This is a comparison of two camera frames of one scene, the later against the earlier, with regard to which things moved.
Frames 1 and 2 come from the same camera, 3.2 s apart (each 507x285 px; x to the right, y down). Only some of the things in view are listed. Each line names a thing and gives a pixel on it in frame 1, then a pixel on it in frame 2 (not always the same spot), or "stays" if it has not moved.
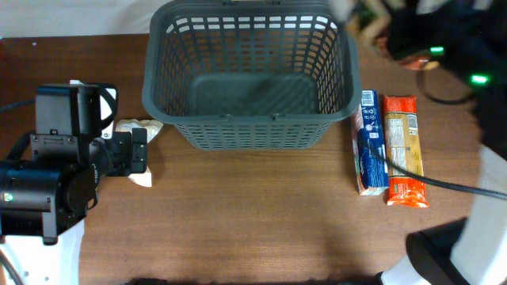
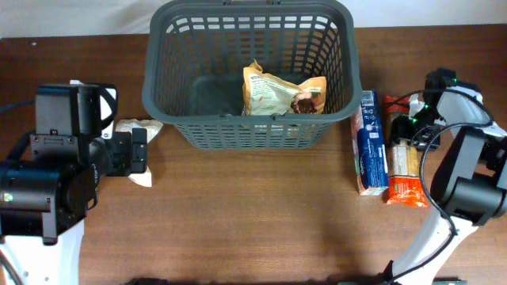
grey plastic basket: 250,74 stays
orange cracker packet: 403,146 stays
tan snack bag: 386,8 -> 265,93
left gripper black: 131,153 stays
